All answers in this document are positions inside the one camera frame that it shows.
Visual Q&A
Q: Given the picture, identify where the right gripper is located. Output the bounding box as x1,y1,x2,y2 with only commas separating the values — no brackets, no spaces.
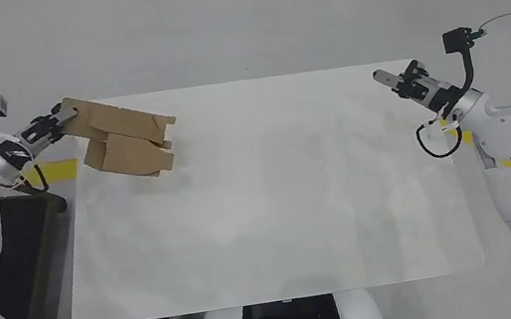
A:
371,49,488,136

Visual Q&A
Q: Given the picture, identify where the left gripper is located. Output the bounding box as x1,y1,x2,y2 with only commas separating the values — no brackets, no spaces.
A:
0,100,89,188

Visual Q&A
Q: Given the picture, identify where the dark green crate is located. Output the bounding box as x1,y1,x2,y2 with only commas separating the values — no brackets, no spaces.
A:
0,186,86,319

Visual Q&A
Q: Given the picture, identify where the black cable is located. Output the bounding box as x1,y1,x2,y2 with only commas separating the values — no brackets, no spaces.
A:
20,162,51,196
413,114,467,163

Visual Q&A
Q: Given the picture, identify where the small brown carton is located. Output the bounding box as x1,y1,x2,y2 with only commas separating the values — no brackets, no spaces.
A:
55,80,186,192

